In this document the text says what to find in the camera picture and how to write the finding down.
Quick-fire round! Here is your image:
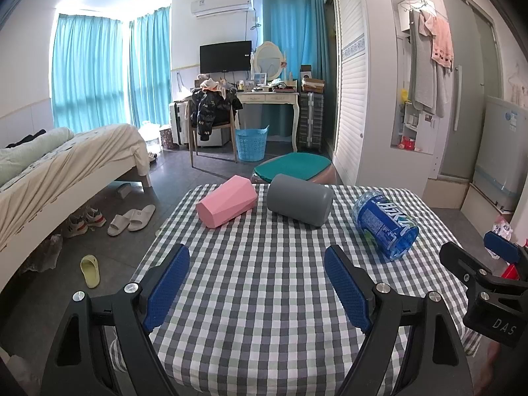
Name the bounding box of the teal cushioned stool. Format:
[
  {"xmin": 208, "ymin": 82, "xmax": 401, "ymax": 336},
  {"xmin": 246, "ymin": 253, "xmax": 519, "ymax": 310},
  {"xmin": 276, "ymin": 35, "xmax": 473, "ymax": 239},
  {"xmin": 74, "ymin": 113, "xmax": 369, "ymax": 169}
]
[{"xmin": 251, "ymin": 153, "xmax": 334, "ymax": 185}]

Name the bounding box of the white wardrobe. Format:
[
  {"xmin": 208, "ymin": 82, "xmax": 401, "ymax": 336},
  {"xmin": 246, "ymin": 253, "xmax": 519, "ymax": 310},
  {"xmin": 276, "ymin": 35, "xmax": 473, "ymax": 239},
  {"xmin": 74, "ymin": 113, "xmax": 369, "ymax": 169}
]
[{"xmin": 331, "ymin": 0, "xmax": 445, "ymax": 187}]

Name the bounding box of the bed with beige sheet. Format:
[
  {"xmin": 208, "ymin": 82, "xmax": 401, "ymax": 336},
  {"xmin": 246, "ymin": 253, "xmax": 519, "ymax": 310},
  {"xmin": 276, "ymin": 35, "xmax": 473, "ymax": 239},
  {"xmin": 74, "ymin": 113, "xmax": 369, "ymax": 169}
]
[{"xmin": 0, "ymin": 124, "xmax": 151, "ymax": 294}]

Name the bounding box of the grey towel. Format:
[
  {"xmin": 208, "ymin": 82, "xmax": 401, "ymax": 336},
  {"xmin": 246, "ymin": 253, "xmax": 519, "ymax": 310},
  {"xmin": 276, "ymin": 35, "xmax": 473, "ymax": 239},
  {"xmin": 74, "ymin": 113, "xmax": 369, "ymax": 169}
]
[{"xmin": 409, "ymin": 8, "xmax": 448, "ymax": 118}]

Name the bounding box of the white air conditioner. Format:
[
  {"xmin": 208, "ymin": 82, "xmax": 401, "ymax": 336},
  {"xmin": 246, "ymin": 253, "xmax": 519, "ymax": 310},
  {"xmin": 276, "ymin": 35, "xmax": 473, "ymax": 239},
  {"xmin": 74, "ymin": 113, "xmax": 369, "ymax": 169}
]
[{"xmin": 190, "ymin": 0, "xmax": 255, "ymax": 19}]

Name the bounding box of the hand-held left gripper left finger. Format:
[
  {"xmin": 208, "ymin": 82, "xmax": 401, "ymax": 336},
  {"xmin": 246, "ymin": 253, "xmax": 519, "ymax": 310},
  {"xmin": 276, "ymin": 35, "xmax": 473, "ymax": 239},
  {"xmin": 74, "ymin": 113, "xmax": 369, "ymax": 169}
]
[{"xmin": 39, "ymin": 243, "xmax": 191, "ymax": 396}]

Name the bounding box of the black television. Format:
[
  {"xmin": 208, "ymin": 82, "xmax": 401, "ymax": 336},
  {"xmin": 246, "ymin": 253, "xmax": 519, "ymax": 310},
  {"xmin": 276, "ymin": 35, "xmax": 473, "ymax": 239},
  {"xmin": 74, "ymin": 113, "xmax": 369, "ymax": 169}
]
[{"xmin": 200, "ymin": 41, "xmax": 252, "ymax": 74}]

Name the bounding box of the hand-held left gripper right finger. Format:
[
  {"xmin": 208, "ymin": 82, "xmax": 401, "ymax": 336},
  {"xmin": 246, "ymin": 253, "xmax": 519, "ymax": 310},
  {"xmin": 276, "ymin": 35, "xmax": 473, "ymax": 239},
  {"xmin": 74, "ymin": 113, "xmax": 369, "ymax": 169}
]
[{"xmin": 324, "ymin": 244, "xmax": 475, "ymax": 396}]

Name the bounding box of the checkered tablecloth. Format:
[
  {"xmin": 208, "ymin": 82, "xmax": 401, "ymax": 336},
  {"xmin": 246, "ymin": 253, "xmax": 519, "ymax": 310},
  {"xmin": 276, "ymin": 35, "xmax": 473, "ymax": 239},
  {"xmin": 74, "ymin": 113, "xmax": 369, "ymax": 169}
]
[{"xmin": 105, "ymin": 183, "xmax": 483, "ymax": 396}]

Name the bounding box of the white sneaker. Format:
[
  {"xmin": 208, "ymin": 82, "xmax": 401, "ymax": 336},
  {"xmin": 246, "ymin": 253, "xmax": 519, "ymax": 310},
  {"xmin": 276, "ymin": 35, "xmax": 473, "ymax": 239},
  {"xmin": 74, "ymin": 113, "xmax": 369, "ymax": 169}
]
[
  {"xmin": 62, "ymin": 214, "xmax": 88, "ymax": 239},
  {"xmin": 84, "ymin": 207, "xmax": 106, "ymax": 228}
]

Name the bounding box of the grey cup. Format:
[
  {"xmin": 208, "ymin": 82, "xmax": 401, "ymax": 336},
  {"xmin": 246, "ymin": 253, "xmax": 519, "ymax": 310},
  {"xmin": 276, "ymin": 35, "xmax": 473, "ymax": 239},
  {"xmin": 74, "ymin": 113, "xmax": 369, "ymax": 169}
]
[{"xmin": 266, "ymin": 173, "xmax": 334, "ymax": 227}]

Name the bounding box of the blue water bottle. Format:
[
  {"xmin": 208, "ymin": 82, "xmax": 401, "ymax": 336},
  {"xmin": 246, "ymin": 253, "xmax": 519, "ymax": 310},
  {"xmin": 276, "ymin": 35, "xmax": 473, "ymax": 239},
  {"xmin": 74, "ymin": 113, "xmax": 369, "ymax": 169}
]
[{"xmin": 352, "ymin": 190, "xmax": 420, "ymax": 262}]

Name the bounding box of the blue laundry basket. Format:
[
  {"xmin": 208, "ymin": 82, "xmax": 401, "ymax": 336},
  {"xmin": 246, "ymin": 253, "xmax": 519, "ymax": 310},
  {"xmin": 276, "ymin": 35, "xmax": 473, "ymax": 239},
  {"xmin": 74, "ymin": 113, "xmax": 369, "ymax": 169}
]
[{"xmin": 235, "ymin": 125, "xmax": 270, "ymax": 162}]

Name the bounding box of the white appliance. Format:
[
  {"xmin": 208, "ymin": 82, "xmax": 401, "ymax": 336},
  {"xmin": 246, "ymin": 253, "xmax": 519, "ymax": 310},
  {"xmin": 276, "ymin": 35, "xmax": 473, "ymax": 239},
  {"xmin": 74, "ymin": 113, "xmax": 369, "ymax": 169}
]
[{"xmin": 470, "ymin": 95, "xmax": 528, "ymax": 212}]

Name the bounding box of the pink towel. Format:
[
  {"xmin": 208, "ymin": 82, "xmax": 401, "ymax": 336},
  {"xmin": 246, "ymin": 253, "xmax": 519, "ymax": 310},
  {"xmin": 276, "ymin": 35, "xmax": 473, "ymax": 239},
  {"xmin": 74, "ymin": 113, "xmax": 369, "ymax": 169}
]
[{"xmin": 418, "ymin": 10, "xmax": 455, "ymax": 69}]

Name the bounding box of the teal curtain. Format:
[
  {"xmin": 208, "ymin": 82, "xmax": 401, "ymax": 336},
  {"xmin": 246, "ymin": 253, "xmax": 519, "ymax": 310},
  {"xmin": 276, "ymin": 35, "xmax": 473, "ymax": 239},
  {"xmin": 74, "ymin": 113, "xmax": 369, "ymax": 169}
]
[
  {"xmin": 50, "ymin": 13, "xmax": 125, "ymax": 134},
  {"xmin": 261, "ymin": 0, "xmax": 327, "ymax": 138},
  {"xmin": 127, "ymin": 5, "xmax": 172, "ymax": 127}
]

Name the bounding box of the white printed packet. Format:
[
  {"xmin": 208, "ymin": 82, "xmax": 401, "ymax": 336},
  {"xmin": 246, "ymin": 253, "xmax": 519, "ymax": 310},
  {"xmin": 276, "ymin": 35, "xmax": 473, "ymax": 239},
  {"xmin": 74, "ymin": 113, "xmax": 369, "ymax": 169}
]
[{"xmin": 490, "ymin": 214, "xmax": 515, "ymax": 242}]

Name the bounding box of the pink faceted cup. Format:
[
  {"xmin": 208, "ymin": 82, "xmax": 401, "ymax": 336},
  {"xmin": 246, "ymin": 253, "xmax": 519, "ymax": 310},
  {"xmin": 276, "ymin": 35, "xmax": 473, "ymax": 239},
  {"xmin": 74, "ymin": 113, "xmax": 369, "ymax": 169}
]
[{"xmin": 195, "ymin": 175, "xmax": 259, "ymax": 229}]

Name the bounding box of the yellow slipper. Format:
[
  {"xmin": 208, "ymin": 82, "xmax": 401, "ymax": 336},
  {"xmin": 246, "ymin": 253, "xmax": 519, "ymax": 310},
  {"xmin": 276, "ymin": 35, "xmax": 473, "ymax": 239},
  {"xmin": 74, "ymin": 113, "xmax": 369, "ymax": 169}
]
[{"xmin": 80, "ymin": 255, "xmax": 101, "ymax": 289}]

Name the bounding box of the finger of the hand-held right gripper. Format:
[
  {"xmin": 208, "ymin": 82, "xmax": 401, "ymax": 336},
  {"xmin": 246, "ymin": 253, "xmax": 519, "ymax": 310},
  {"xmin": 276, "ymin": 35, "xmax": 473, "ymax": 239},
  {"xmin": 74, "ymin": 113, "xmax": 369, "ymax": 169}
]
[
  {"xmin": 483, "ymin": 230, "xmax": 528, "ymax": 265},
  {"xmin": 439, "ymin": 242, "xmax": 498, "ymax": 298}
]

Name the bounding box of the white suitcase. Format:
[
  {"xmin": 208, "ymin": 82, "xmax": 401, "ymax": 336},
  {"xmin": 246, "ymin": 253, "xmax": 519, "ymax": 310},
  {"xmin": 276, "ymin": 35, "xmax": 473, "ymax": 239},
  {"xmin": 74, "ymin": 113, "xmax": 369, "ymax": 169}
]
[{"xmin": 169, "ymin": 100, "xmax": 193, "ymax": 146}]

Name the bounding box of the light green quilt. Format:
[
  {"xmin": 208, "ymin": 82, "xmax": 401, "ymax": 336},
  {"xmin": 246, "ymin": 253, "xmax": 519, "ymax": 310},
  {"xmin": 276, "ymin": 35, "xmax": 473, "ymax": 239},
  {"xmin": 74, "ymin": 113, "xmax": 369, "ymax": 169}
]
[{"xmin": 0, "ymin": 127, "xmax": 75, "ymax": 187}]

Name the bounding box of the black jacket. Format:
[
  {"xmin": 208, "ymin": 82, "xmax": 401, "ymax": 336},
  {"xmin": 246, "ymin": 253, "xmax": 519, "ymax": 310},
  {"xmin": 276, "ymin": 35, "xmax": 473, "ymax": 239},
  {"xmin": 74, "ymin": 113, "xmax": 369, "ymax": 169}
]
[{"xmin": 190, "ymin": 88, "xmax": 243, "ymax": 141}]

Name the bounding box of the wooden chair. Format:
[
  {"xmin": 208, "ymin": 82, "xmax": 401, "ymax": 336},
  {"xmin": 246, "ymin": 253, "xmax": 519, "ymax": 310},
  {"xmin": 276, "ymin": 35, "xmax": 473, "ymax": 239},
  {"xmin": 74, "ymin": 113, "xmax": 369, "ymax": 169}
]
[{"xmin": 189, "ymin": 91, "xmax": 241, "ymax": 169}]

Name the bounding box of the oval white mirror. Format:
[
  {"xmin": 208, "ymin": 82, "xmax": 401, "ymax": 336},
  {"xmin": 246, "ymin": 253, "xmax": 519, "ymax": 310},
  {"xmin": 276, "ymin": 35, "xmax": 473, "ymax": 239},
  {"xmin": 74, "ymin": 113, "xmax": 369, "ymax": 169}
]
[{"xmin": 250, "ymin": 41, "xmax": 286, "ymax": 82}]

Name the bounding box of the white dressing table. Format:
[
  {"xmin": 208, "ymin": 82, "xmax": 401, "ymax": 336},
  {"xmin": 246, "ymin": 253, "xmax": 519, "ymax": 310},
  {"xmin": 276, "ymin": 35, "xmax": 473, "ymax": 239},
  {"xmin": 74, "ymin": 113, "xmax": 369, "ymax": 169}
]
[{"xmin": 236, "ymin": 90, "xmax": 301, "ymax": 153}]

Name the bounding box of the dark cloth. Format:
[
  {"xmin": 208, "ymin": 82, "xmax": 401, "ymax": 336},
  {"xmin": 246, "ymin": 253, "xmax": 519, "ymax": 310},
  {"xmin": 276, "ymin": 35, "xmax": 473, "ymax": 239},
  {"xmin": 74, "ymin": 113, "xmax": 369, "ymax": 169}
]
[{"xmin": 6, "ymin": 129, "xmax": 47, "ymax": 149}]

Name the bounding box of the frosted glass door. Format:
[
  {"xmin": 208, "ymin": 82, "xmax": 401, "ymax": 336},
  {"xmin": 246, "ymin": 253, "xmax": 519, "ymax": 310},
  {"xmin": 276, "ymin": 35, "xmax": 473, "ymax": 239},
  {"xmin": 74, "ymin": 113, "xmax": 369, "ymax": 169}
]
[{"xmin": 436, "ymin": 0, "xmax": 506, "ymax": 181}]

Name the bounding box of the clear plastic bag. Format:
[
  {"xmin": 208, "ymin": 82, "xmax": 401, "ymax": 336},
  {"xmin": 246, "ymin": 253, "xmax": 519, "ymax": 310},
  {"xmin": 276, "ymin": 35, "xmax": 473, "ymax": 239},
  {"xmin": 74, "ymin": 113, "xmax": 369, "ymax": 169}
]
[{"xmin": 20, "ymin": 233, "xmax": 63, "ymax": 274}]

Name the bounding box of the white slipper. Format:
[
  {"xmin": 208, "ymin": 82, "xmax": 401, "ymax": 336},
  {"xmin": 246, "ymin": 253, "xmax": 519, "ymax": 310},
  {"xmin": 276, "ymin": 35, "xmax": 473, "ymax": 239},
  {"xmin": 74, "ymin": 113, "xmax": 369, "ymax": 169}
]
[
  {"xmin": 107, "ymin": 214, "xmax": 137, "ymax": 237},
  {"xmin": 128, "ymin": 204, "xmax": 156, "ymax": 232}
]

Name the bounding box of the dark suitcase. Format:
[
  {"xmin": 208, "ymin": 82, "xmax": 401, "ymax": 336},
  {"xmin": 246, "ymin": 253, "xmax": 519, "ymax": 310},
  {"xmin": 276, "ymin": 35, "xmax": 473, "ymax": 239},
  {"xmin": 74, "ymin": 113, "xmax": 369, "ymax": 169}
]
[{"xmin": 297, "ymin": 92, "xmax": 326, "ymax": 151}]

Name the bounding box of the teal seat cushion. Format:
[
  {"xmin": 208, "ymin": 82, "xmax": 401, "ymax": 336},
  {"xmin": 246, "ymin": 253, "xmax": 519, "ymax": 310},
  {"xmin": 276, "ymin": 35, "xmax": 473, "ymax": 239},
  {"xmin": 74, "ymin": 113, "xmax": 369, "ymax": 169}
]
[{"xmin": 253, "ymin": 152, "xmax": 333, "ymax": 182}]

